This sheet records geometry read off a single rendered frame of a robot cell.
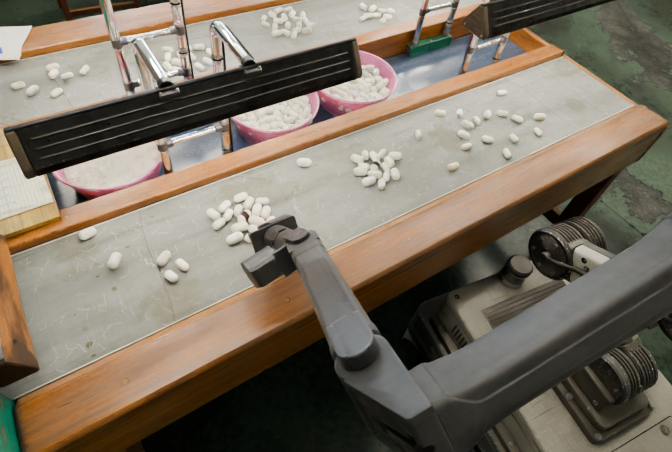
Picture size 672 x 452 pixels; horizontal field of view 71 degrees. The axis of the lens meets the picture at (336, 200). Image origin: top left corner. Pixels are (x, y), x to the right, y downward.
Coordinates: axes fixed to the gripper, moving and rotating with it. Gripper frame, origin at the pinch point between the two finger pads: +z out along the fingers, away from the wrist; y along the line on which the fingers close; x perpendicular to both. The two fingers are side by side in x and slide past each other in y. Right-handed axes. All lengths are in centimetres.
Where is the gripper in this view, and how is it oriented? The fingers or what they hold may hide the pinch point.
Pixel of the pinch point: (261, 231)
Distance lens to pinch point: 105.0
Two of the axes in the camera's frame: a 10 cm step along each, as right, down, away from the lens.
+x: 2.7, 9.2, 2.6
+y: -8.3, 3.7, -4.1
